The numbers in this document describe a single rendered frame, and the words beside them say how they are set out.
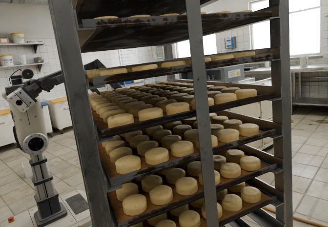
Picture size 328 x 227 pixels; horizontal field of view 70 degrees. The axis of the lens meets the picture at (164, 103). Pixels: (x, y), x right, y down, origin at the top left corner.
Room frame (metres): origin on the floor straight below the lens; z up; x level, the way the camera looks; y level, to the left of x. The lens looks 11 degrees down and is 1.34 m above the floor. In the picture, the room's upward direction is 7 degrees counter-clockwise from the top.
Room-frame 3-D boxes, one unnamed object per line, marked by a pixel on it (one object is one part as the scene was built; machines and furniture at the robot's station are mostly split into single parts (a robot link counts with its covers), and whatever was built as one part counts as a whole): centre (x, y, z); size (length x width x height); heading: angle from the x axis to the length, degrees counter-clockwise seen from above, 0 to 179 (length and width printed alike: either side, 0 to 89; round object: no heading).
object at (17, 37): (5.07, 2.80, 2.09); 0.25 x 0.24 x 0.21; 45
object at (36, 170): (1.65, 0.97, 0.53); 0.11 x 0.11 x 0.40; 37
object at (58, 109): (5.29, 2.29, 0.38); 0.64 x 0.54 x 0.77; 42
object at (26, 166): (3.11, 1.88, 0.08); 0.30 x 0.22 x 0.16; 124
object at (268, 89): (0.82, -0.14, 1.23); 0.64 x 0.03 x 0.03; 22
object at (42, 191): (1.65, 0.97, 0.38); 0.13 x 0.13 x 0.40; 37
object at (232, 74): (2.78, -0.57, 1.01); 0.72 x 0.33 x 0.34; 35
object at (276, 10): (0.82, -0.14, 1.41); 0.64 x 0.03 x 0.03; 22
